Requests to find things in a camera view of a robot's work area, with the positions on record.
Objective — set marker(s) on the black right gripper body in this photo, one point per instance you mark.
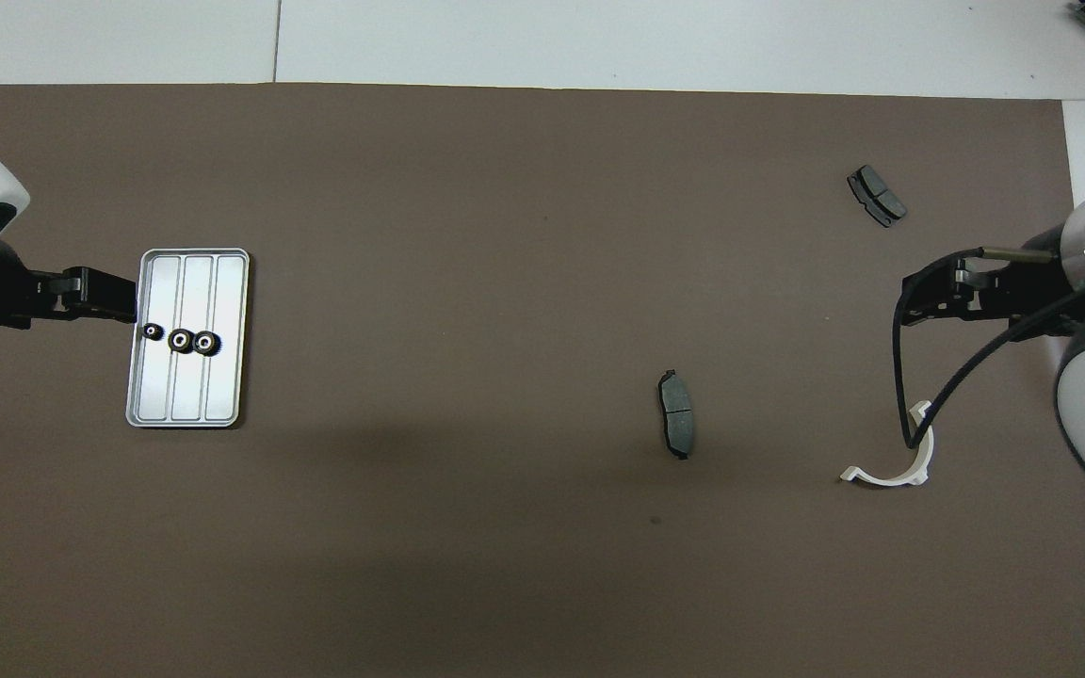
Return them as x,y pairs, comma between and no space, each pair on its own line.
1013,292

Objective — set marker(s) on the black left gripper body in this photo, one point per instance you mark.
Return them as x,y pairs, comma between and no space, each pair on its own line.
6,297

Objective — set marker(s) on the small black bearing gear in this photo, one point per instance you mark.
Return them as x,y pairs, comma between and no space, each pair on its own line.
153,331

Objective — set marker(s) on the silver metal tray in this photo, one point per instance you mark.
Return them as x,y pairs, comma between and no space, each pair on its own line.
222,395

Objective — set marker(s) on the short dark grey brake pad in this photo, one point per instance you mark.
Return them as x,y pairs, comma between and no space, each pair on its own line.
877,196

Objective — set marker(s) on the long dark grey brake pad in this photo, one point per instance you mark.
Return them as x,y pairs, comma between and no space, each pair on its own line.
676,419

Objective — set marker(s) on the brown table mat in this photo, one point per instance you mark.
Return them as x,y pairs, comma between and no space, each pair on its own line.
505,235

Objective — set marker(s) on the white curved plastic bracket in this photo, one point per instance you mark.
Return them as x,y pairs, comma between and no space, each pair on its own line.
896,480

